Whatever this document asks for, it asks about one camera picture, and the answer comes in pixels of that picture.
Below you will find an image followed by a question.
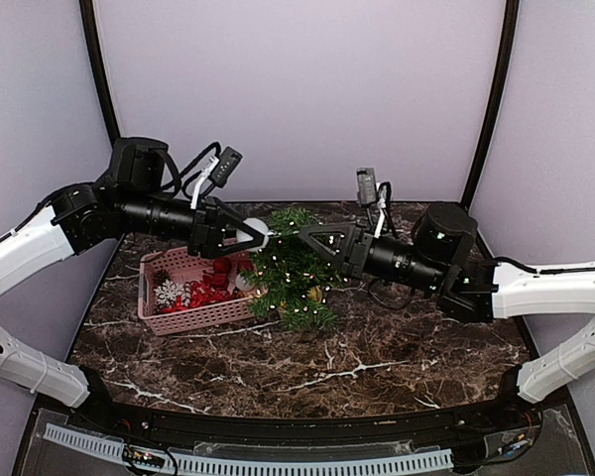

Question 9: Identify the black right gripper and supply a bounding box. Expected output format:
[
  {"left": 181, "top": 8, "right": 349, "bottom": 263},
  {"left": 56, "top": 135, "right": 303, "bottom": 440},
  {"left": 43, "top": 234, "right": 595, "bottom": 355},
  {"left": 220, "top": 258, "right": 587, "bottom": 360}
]
[{"left": 299, "top": 221, "right": 445, "bottom": 295}]

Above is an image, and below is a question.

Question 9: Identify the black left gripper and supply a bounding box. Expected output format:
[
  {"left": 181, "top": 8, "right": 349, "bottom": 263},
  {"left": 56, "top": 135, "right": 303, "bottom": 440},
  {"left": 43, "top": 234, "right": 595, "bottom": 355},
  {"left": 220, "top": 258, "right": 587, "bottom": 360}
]
[{"left": 120, "top": 187, "right": 264, "bottom": 258}]

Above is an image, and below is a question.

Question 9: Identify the white ball ornament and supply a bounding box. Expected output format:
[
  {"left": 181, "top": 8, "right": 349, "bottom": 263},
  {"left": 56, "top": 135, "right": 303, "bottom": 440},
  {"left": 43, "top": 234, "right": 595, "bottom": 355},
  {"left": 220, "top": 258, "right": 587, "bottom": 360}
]
[{"left": 237, "top": 228, "right": 271, "bottom": 241}]

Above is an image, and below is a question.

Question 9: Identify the small green christmas tree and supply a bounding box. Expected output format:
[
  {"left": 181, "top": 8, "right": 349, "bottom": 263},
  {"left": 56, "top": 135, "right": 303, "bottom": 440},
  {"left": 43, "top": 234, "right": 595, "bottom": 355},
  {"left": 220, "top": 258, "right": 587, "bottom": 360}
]
[{"left": 244, "top": 207, "right": 343, "bottom": 330}]

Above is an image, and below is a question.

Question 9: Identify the fairy light string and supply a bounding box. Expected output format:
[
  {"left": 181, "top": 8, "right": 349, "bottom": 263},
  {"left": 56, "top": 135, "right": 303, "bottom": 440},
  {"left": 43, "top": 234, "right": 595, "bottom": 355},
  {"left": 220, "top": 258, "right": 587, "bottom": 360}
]
[{"left": 250, "top": 213, "right": 343, "bottom": 323}]

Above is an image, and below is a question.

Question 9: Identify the pink plastic basket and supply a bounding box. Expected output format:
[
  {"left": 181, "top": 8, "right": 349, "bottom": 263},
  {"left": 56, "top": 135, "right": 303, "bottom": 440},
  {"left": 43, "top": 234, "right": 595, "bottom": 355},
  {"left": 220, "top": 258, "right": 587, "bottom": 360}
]
[{"left": 138, "top": 247, "right": 261, "bottom": 335}]

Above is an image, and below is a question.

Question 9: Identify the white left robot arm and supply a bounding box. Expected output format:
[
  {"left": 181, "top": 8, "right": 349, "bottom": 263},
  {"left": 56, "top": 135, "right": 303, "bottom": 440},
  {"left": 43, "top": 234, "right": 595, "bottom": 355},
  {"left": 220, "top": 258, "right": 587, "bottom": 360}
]
[{"left": 0, "top": 137, "right": 268, "bottom": 432}]

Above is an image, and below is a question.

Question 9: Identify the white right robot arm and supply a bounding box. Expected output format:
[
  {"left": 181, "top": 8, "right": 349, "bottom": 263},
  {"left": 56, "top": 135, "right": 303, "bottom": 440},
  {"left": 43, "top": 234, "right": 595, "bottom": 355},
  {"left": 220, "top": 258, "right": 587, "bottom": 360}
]
[{"left": 298, "top": 202, "right": 595, "bottom": 430}]

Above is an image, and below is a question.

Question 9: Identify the white snowflake ornament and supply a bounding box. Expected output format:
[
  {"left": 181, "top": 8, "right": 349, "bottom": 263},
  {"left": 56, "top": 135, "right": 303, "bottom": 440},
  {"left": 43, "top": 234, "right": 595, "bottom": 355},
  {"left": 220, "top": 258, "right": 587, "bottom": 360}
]
[{"left": 154, "top": 280, "right": 184, "bottom": 308}]

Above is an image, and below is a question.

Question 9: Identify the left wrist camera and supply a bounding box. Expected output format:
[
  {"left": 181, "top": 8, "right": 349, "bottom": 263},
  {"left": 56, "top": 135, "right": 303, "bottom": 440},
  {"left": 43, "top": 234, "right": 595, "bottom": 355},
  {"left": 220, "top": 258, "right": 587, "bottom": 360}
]
[{"left": 189, "top": 147, "right": 243, "bottom": 209}]

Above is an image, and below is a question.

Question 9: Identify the white slotted cable duct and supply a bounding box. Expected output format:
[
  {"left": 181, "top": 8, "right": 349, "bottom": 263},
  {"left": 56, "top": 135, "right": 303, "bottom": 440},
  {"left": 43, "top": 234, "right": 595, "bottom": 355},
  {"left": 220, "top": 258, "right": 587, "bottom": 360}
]
[{"left": 43, "top": 423, "right": 454, "bottom": 475}]

